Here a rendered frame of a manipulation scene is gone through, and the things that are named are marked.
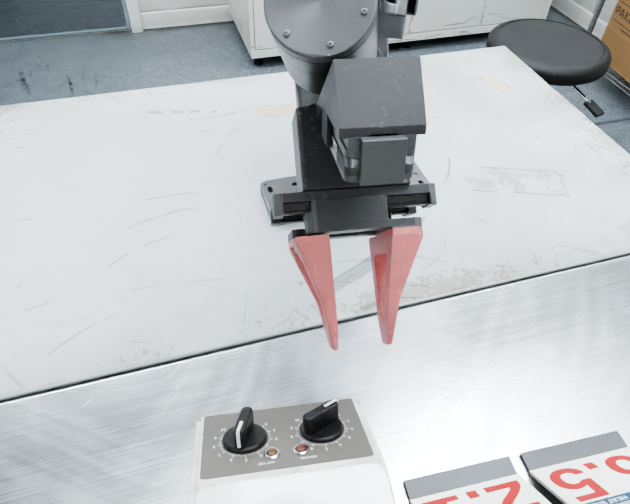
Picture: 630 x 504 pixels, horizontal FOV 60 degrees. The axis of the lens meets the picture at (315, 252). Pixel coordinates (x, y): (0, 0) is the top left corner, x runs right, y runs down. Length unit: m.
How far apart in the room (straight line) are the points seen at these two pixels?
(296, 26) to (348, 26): 0.03
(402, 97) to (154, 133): 0.54
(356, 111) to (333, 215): 0.08
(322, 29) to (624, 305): 0.45
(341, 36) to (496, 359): 0.35
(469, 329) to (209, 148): 0.40
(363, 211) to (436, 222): 0.32
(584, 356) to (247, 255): 0.35
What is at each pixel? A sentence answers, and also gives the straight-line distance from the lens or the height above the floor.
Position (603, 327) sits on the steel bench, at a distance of 0.60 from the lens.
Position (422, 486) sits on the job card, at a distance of 0.46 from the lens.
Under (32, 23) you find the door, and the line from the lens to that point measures 3.29.
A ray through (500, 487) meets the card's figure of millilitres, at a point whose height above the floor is 0.91.
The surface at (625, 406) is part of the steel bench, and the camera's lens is 0.56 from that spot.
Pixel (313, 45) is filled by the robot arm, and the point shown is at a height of 1.20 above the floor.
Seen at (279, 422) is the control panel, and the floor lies 0.94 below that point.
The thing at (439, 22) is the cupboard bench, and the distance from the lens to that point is 3.08.
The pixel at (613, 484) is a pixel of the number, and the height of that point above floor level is 0.93.
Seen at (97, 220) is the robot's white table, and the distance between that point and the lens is 0.66.
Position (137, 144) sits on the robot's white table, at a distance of 0.76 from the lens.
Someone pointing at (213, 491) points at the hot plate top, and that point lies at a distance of 0.36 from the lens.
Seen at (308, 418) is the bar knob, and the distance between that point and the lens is 0.40.
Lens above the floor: 1.32
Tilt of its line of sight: 47 degrees down
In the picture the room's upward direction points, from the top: 3 degrees clockwise
